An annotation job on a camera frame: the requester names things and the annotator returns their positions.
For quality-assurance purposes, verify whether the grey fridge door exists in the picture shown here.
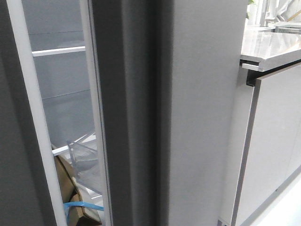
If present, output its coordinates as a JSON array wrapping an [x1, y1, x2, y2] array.
[[89, 0, 247, 226], [0, 0, 66, 226]]

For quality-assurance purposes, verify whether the clear plastic fridge drawer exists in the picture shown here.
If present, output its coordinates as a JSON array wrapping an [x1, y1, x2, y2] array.
[[67, 132, 103, 195]]

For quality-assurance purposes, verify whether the white fridge interior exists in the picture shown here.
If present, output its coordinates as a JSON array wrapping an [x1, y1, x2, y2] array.
[[21, 0, 111, 226]]

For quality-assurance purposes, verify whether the brown cardboard box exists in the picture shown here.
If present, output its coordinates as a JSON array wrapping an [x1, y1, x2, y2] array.
[[53, 146, 103, 226]]

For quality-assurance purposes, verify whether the white kitchen cabinet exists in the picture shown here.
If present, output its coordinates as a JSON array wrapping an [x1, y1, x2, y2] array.
[[219, 63, 301, 226]]

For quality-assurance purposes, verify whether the grey marble countertop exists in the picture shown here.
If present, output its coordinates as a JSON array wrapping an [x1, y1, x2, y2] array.
[[240, 30, 301, 72]]

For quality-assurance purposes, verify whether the silver kitchen faucet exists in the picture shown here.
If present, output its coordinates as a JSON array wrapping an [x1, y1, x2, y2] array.
[[260, 0, 277, 27]]

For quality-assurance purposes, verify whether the white paper towel roll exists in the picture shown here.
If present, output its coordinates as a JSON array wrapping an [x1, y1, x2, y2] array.
[[247, 3, 257, 25]]

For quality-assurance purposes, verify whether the blue plastic strap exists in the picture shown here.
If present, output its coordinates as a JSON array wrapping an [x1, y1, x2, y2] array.
[[63, 201, 104, 223]]

